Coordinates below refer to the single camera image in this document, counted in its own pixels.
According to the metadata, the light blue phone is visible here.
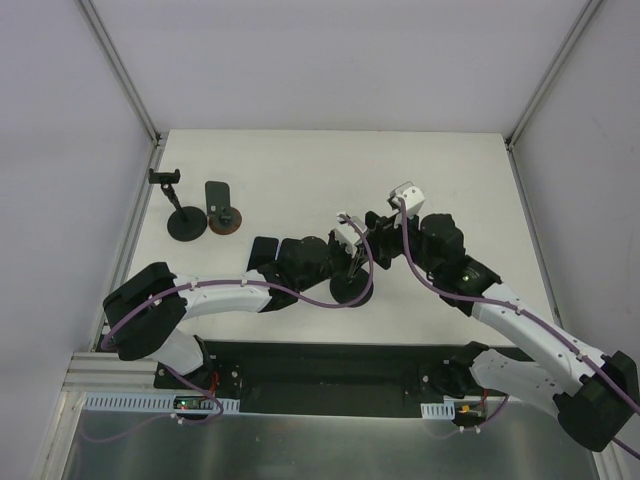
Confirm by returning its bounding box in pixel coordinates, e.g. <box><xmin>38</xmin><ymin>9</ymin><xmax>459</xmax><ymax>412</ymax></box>
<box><xmin>247</xmin><ymin>236</ymin><xmax>280</xmax><ymax>271</ymax></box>

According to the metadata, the brown-base phone stand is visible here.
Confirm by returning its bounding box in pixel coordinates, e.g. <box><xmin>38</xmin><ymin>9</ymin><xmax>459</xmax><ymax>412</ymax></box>
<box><xmin>205</xmin><ymin>181</ymin><xmax>242</xmax><ymax>235</ymax></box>

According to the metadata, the black round-base phone stand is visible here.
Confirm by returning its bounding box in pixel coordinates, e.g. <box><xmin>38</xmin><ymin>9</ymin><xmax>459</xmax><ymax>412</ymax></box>
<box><xmin>148</xmin><ymin>168</ymin><xmax>208</xmax><ymax>242</ymax></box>

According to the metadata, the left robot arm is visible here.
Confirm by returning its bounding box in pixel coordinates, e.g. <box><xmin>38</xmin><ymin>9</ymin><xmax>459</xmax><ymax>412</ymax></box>
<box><xmin>101</xmin><ymin>224</ymin><xmax>374</xmax><ymax>389</ymax></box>

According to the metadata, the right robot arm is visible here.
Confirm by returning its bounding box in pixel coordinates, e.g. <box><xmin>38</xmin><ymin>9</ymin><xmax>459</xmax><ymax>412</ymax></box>
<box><xmin>365</xmin><ymin>212</ymin><xmax>639</xmax><ymax>452</ymax></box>

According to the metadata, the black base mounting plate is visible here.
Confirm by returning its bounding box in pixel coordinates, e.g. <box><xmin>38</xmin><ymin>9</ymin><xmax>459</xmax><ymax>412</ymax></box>
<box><xmin>94</xmin><ymin>335</ymin><xmax>519</xmax><ymax>416</ymax></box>

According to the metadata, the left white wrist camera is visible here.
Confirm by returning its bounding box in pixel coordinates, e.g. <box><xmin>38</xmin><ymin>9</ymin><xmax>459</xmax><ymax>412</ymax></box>
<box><xmin>333</xmin><ymin>212</ymin><xmax>368</xmax><ymax>257</ymax></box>

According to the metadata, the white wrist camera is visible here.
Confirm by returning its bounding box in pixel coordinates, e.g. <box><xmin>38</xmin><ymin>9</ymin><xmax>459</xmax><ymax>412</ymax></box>
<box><xmin>333</xmin><ymin>212</ymin><xmax>368</xmax><ymax>257</ymax></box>
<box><xmin>388</xmin><ymin>181</ymin><xmax>425</xmax><ymax>225</ymax></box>

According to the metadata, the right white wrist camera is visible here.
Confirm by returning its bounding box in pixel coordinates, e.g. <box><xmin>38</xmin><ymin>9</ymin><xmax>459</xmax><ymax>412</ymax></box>
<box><xmin>388</xmin><ymin>181</ymin><xmax>425</xmax><ymax>225</ymax></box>

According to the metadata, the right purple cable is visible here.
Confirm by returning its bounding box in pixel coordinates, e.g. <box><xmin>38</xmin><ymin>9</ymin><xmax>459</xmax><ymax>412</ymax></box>
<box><xmin>399</xmin><ymin>197</ymin><xmax>640</xmax><ymax>460</ymax></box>

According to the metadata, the right white cable duct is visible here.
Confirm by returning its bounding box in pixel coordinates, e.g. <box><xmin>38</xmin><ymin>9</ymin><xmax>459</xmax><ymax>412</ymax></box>
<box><xmin>420</xmin><ymin>401</ymin><xmax>456</xmax><ymax>421</ymax></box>

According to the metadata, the white cable duct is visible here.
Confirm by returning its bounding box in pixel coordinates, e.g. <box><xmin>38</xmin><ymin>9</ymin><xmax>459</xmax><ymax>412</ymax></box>
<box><xmin>420</xmin><ymin>401</ymin><xmax>456</xmax><ymax>421</ymax></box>
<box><xmin>84</xmin><ymin>393</ymin><xmax>240</xmax><ymax>415</ymax></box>

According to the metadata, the left white cable duct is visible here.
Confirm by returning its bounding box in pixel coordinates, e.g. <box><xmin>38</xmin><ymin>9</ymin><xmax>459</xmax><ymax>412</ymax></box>
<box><xmin>84</xmin><ymin>393</ymin><xmax>240</xmax><ymax>415</ymax></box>

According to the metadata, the right aluminium frame post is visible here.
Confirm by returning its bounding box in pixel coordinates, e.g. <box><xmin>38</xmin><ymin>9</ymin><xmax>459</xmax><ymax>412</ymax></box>
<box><xmin>505</xmin><ymin>0</ymin><xmax>606</xmax><ymax>152</ymax></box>

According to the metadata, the aluminium frame post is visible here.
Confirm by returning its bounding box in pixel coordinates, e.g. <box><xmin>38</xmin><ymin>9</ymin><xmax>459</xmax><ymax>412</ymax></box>
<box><xmin>505</xmin><ymin>0</ymin><xmax>606</xmax><ymax>152</ymax></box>
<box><xmin>75</xmin><ymin>0</ymin><xmax>165</xmax><ymax>147</ymax></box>

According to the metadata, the left aluminium frame post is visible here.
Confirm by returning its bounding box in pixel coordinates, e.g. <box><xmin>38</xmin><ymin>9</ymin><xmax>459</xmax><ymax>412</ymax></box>
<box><xmin>75</xmin><ymin>0</ymin><xmax>165</xmax><ymax>147</ymax></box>

